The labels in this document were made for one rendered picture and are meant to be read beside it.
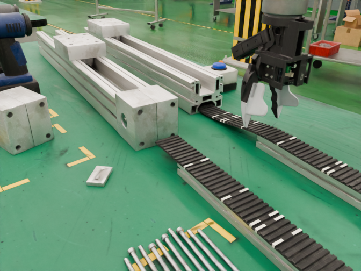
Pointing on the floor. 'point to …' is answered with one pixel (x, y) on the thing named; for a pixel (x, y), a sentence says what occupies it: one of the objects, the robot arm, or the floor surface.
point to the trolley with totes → (329, 46)
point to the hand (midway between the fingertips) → (259, 116)
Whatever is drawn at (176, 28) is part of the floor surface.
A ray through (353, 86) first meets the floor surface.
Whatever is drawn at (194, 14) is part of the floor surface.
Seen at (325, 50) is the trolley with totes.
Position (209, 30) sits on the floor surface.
